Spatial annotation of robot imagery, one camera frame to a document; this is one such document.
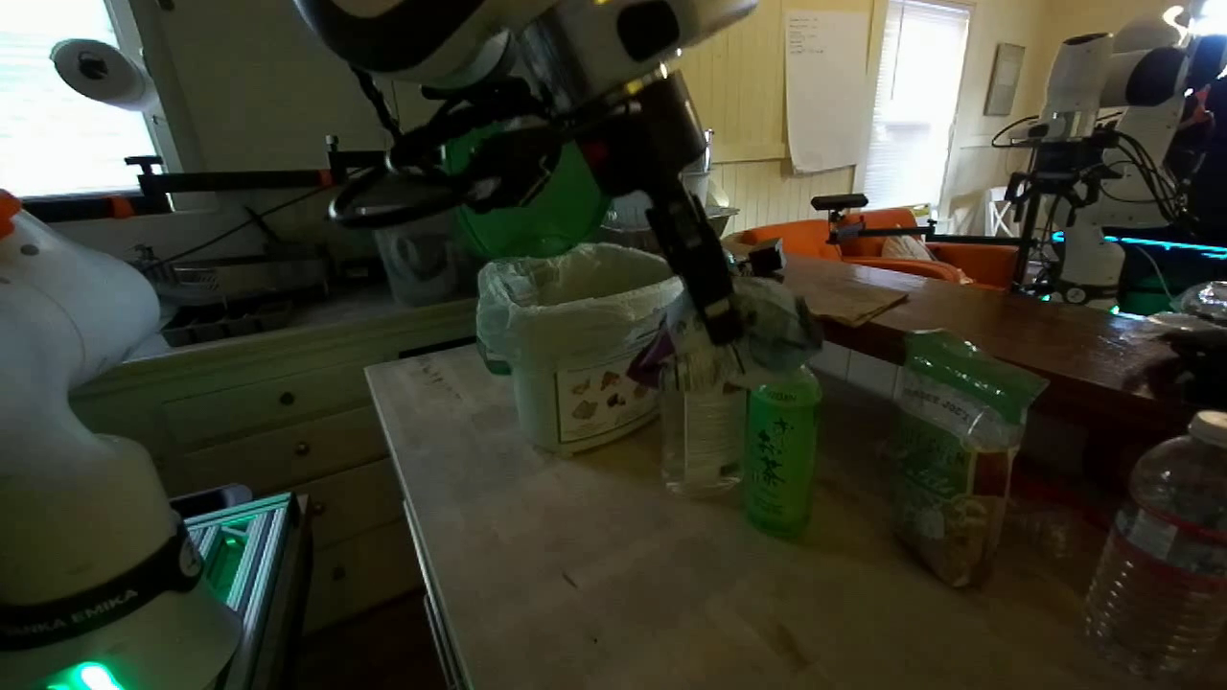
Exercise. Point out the white bin with liner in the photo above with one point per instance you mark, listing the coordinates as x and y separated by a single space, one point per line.
578 384

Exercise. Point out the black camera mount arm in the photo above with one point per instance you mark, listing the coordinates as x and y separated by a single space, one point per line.
230 183

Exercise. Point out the crumpled plastic bag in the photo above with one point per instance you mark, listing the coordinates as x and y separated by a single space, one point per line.
1206 308

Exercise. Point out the clear plastic bottle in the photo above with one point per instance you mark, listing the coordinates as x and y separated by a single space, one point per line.
698 435

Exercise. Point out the clear packet with green top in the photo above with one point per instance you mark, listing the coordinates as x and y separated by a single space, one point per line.
952 474

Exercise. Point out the ribbed water bottle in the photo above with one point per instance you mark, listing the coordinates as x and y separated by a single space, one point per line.
1164 560

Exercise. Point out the pale drawer cabinet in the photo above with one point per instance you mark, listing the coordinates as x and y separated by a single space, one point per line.
280 435

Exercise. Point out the black round plate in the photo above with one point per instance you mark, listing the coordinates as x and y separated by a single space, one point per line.
397 196

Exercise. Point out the white wall paper sheet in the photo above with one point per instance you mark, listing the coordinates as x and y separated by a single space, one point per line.
824 89

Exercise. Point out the white paper roll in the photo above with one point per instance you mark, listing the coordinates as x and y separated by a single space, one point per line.
101 69

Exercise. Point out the framed wall picture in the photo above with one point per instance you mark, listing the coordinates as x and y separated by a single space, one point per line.
1006 77

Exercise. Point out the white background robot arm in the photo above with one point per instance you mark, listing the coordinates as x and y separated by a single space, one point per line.
1085 117

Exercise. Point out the green lit control box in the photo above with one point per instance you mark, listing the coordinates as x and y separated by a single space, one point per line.
252 560

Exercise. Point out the large green mesh bag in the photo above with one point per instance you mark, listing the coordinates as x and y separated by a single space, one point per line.
551 213

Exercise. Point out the green spray bottle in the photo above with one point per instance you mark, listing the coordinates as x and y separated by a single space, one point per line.
782 446

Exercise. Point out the teal lit equipment box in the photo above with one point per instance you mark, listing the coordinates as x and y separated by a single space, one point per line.
1157 269

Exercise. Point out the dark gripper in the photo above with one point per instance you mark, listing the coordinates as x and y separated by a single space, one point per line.
653 135

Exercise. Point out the brown paper sheet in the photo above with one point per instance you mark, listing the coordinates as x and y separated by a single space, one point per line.
854 299

